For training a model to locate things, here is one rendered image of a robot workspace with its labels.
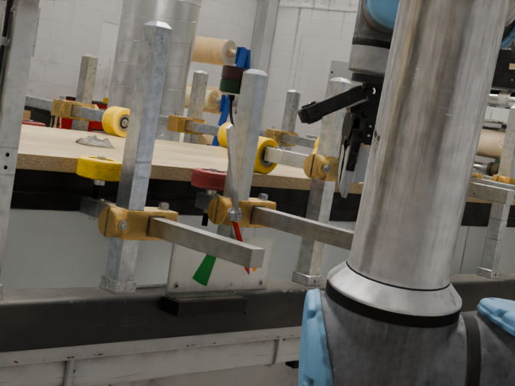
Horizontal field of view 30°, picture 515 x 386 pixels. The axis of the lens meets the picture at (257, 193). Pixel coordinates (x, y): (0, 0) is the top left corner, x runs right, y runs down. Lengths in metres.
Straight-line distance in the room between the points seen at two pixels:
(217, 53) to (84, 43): 2.28
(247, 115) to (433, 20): 0.84
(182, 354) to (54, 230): 0.33
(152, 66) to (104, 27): 9.54
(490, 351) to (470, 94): 0.28
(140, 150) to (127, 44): 4.36
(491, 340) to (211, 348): 0.88
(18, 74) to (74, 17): 9.39
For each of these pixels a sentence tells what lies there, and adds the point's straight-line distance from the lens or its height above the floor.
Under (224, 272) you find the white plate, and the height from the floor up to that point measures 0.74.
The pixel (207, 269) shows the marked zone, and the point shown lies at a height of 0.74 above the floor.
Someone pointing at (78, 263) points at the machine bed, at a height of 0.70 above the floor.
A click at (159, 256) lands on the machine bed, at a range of 1.97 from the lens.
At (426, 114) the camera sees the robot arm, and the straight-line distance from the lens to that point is 0.98.
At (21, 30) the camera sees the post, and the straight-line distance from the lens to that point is 1.45.
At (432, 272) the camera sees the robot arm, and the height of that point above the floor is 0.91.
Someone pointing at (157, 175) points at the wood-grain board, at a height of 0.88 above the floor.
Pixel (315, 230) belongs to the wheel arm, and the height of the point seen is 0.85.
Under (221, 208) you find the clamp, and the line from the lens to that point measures 1.76.
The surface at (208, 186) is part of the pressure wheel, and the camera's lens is 1.86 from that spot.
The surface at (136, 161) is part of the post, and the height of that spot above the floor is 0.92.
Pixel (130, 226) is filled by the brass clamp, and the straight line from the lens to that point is 1.61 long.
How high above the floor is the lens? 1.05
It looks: 5 degrees down
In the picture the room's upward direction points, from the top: 9 degrees clockwise
